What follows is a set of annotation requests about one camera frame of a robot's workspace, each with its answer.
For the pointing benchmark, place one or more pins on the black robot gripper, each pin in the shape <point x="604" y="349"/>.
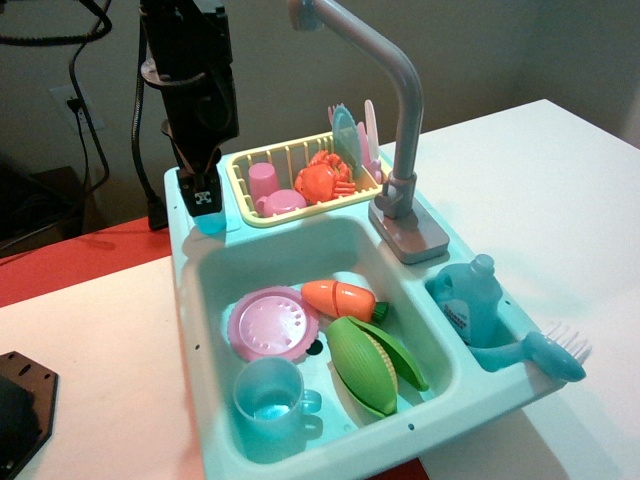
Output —
<point x="190" y="65"/>

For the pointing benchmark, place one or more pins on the pink upright cup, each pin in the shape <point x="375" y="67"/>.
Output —
<point x="263" y="180"/>

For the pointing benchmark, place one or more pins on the pink lying cup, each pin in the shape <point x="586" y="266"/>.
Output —
<point x="280" y="202"/>

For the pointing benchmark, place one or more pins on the teal toy sink unit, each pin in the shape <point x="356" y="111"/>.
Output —
<point x="312" y="352"/>

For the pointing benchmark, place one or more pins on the orange toy crab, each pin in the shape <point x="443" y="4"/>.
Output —
<point x="326" y="177"/>

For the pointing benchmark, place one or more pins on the pink toy plate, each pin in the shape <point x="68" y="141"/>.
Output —
<point x="273" y="321"/>

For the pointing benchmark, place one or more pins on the pink toy fork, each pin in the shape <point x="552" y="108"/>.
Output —
<point x="331" y="117"/>

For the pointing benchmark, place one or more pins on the blue plate in rack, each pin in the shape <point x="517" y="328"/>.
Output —
<point x="346" y="139"/>

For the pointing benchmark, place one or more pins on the pink toy spoon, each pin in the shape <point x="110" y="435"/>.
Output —
<point x="373" y="166"/>

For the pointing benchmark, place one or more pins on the orange toy carrot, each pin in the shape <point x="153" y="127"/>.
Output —
<point x="338" y="299"/>

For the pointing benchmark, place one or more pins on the pink toy knife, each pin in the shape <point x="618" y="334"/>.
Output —
<point x="371" y="130"/>

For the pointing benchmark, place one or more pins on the grey toy faucet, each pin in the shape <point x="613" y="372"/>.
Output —
<point x="402" y="221"/>

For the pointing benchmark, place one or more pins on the green toy corn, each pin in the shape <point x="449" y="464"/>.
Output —
<point x="370" y="362"/>

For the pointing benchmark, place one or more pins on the blue dish soap bottle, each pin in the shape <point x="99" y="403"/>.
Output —
<point x="468" y="295"/>

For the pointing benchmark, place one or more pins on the blue dish brush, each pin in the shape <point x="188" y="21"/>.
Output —
<point x="559" y="352"/>

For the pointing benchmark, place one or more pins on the white wall outlet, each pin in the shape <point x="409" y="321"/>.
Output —
<point x="68" y="104"/>

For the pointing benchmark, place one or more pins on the blue mug with handle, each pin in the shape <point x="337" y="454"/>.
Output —
<point x="271" y="399"/>

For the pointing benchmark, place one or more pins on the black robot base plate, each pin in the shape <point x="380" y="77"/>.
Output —
<point x="28" y="402"/>

